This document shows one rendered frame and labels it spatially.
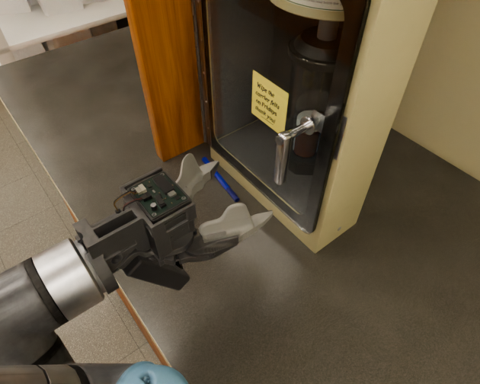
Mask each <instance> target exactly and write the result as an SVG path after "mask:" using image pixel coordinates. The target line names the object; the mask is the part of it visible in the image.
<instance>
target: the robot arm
mask: <svg viewBox="0 0 480 384"><path fill-rule="evenodd" d="M218 166H219V161H214V162H210V163H207V164H205V165H201V166H200V167H199V165H198V164H197V161H196V159H195V158H194V155H193V154H191V153H188V154H186V155H185V156H184V158H183V160H182V163H181V171H180V175H179V177H178V179H177V180H176V181H174V180H173V179H172V178H171V177H170V175H169V174H168V173H167V172H166V171H163V170H162V167H159V168H156V169H155V170H153V171H150V172H149V173H147V174H144V175H143V176H141V177H139V178H137V179H135V180H133V181H131V182H129V183H127V184H124V185H123V186H121V187H119V188H120V192H121V195H120V196H119V197H118V198H117V199H116V200H115V201H114V207H115V208H116V206H115V203H116V202H117V201H118V200H119V199H120V198H123V201H124V203H125V205H124V206H123V209H117V208H116V210H115V213H114V214H112V215H110V216H108V217H106V218H104V219H102V220H101V221H99V222H96V223H95V224H93V225H91V226H90V225H89V223H88V221H87V220H86V218H84V219H81V220H79V221H78V222H75V223H73V224H72V225H73V227H74V229H75V231H76V233H77V235H76V236H75V239H76V240H75V241H72V240H71V239H70V238H67V239H65V240H63V241H61V242H59V243H57V244H55V245H54V246H52V247H50V248H48V249H46V250H44V251H42V252H40V253H39V254H36V255H34V256H33V257H32V258H28V259H27V260H25V261H22V262H21V263H19V264H16V265H15V266H13V267H11V268H9V269H7V270H5V271H3V272H1V273H0V384H188V382H187V380H186V379H185V378H184V376H183V375H182V374H181V373H179V372H178V371H177V370H176V369H174V368H172V367H169V366H165V365H157V364H154V363H152V362H149V361H140V362H137V363H75V361H74V360H73V359H72V356H71V355H70V353H69V352H68V350H67V349H66V346H65V345H64V343H63V342H62V340H61V339H60V337H59V335H57V334H56V332H55V331H54V330H56V329H57V328H59V327H60V326H62V325H64V324H65V323H66V322H68V321H71V320H73V319H74V318H76V317H77V316H79V315H81V314H82V313H83V312H85V311H87V310H89V309H90V308H92V307H93V306H95V305H97V304H98V303H100V302H101V301H103V300H104V297H105V296H104V293H105V292H107V294H110V293H112V292H113V291H114V290H117V289H118V288H119V285H118V283H117V281H116V279H115V277H114V275H113V274H114V273H115V272H117V271H118V270H119V269H122V270H123V272H124V273H125V274H126V275H127V276H128V277H132V278H136V279H138V280H143V281H146V282H149V283H154V284H157V285H159V286H164V287H167V288H170V289H173V290H181V289H182V288H183V287H184V285H185V284H186V283H187V282H188V281H189V280H190V277H189V275H188V274H187V272H186V271H185V270H184V268H183V266H182V264H184V263H187V262H199V261H207V260H210V259H213V258H215V257H217V256H219V255H221V254H223V253H224V252H226V251H228V250H229V249H231V248H234V247H235V246H236V245H237V244H238V243H239V242H241V241H243V240H245V239H246V238H247V237H249V236H250V235H252V234H253V233H255V232H256V231H257V230H259V229H260V228H261V227H262V226H263V225H264V224H265V223H266V222H267V221H268V220H269V219H270V218H271V217H272V215H273V211H272V210H268V211H264V212H259V213H255V214H254V215H253V216H250V214H249V212H248V208H247V207H246V205H245V204H243V203H235V204H232V205H230V206H228V207H227V208H226V210H225V212H224V213H223V214H222V216H221V217H219V218H218V219H214V220H210V221H207V222H204V223H202V224H201V225H200V226H199V233H200V235H199V236H197V237H195V238H194V236H195V235H197V227H196V226H195V225H194V220H195V219H196V218H197V211H196V205H195V203H194V202H193V198H194V194H195V193H196V192H197V191H199V190H201V189H203V186H204V184H205V183H206V182H207V181H208V180H210V179H213V176H214V174H215V173H216V170H217V168H218ZM152 175H153V176H152ZM150 176H151V177H150ZM149 177H150V178H149ZM146 178H147V179H146ZM144 179H145V180H144ZM142 180H144V181H142ZM140 181H141V182H140ZM138 182H139V183H138ZM136 183H138V184H136ZM134 184H135V185H134Z"/></svg>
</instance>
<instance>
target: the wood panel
mask: <svg viewBox="0 0 480 384"><path fill-rule="evenodd" d="M123 1H124V5H125V9H126V16H127V19H128V23H129V27H130V33H131V37H132V41H133V47H134V51H135V55H136V61H137V65H138V69H139V75H140V79H141V83H142V89H143V93H144V97H145V101H146V107H147V111H148V115H149V121H150V125H151V129H152V135H153V139H154V143H155V149H156V153H157V156H158V157H159V158H160V159H161V160H162V161H164V162H165V161H167V160H169V159H170V158H174V157H175V156H177V155H180V154H181V153H183V152H186V151H187V150H189V149H192V148H193V147H195V146H198V145H199V144H201V143H203V142H204V141H203V125H202V117H201V108H200V92H199V83H198V74H197V58H196V50H195V41H194V25H193V16H192V7H191V0H123Z"/></svg>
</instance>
